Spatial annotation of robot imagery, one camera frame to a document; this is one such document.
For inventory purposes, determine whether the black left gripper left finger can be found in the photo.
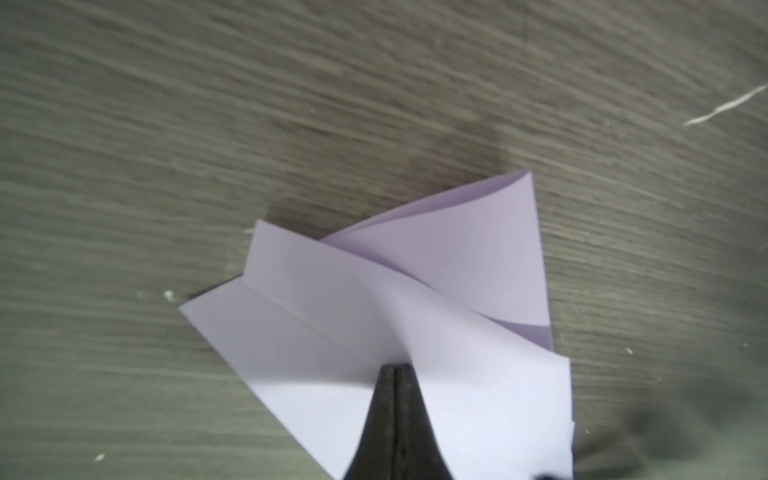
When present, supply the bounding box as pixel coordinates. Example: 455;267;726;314
345;365;398;480

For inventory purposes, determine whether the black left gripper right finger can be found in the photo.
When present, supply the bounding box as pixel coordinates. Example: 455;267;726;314
395;364;452;480

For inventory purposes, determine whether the lilac square paper sheet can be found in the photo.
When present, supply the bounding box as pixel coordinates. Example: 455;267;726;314
181;171;575;479

